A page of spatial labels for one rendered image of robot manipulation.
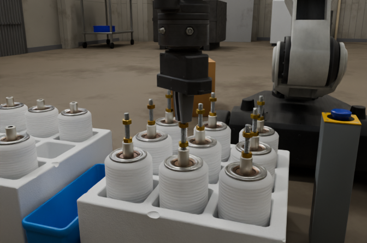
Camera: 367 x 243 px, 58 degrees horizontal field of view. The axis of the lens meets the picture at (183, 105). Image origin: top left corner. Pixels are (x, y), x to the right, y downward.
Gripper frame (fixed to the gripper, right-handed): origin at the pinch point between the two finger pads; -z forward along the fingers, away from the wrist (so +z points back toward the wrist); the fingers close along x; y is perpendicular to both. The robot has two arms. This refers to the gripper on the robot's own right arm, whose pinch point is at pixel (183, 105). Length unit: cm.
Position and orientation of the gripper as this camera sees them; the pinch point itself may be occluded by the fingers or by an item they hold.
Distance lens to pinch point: 60.4
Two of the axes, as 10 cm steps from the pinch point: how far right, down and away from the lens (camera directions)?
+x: -6.3, -2.0, 7.5
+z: 0.0, -9.7, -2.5
